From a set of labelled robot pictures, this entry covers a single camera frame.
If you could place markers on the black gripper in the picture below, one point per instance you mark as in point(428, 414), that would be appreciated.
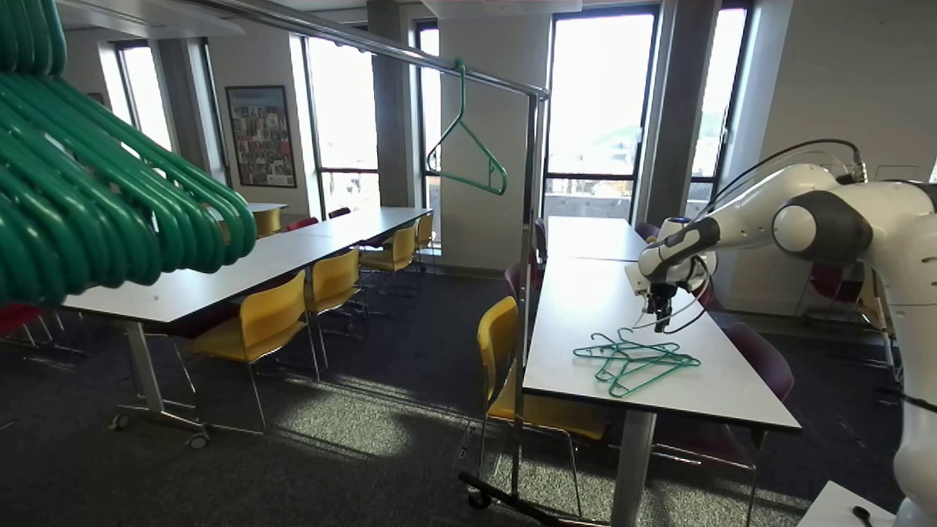
point(662, 297)

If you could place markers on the white sheet at robot base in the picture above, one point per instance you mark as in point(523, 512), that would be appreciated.
point(831, 508)

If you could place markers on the white rectangular work table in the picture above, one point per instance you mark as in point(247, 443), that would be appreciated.
point(586, 303)

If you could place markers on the purple chair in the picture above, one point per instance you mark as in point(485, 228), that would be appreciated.
point(645, 233)
point(766, 354)

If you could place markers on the dark maroon chair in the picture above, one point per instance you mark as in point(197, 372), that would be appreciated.
point(516, 278)

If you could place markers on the yellow chair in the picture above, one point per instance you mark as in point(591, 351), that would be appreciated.
point(331, 278)
point(425, 233)
point(264, 318)
point(497, 341)
point(878, 303)
point(399, 244)

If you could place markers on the small black object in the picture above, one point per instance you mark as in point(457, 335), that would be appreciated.
point(863, 512)

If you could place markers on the red chair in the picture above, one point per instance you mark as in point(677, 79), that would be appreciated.
point(18, 321)
point(299, 224)

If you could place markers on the small round table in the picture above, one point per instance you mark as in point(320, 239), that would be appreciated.
point(267, 218)

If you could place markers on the long white table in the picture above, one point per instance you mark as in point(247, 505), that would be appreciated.
point(245, 265)

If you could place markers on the bundle of green hangers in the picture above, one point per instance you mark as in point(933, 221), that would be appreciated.
point(97, 177)

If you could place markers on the metal clothes rail stand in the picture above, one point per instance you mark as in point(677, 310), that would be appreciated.
point(390, 47)

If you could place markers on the large framed wall picture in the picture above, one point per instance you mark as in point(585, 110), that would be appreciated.
point(263, 135)

